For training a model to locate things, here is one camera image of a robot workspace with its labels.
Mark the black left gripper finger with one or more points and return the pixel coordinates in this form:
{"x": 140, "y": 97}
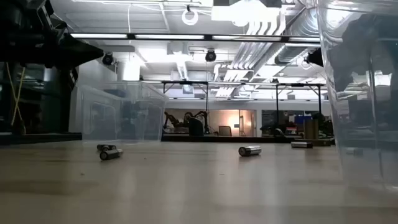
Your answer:
{"x": 84, "y": 51}

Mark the clear plastic bin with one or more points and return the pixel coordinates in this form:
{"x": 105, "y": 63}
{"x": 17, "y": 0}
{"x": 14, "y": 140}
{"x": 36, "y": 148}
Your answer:
{"x": 119, "y": 112}
{"x": 360, "y": 102}

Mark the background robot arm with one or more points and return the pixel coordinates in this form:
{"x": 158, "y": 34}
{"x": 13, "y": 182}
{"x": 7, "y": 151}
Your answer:
{"x": 178, "y": 121}

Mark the ceiling light tube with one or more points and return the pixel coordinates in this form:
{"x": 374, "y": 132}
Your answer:
{"x": 247, "y": 37}
{"x": 99, "y": 36}
{"x": 169, "y": 36}
{"x": 304, "y": 39}

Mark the black ceiling spot lamp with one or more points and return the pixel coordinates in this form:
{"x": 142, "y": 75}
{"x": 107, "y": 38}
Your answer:
{"x": 210, "y": 55}
{"x": 315, "y": 57}
{"x": 107, "y": 58}

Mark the dark glass cabinet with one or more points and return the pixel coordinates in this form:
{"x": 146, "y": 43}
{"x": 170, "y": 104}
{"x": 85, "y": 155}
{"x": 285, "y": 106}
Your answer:
{"x": 37, "y": 99}

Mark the brass cylinder weight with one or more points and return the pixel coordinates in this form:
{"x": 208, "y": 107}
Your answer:
{"x": 311, "y": 129}

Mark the small black battery gold end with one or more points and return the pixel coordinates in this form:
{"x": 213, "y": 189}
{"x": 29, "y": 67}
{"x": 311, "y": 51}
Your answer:
{"x": 110, "y": 154}

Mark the black office chair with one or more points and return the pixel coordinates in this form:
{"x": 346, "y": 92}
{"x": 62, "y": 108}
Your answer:
{"x": 196, "y": 127}

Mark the silver ventilation duct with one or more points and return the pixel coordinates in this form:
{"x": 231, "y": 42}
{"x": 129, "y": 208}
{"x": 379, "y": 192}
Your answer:
{"x": 298, "y": 34}

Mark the black table edge rail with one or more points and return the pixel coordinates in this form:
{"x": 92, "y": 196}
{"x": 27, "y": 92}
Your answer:
{"x": 40, "y": 138}

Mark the flat brass base plate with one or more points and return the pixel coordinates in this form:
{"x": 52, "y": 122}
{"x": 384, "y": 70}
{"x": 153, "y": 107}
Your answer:
{"x": 317, "y": 142}

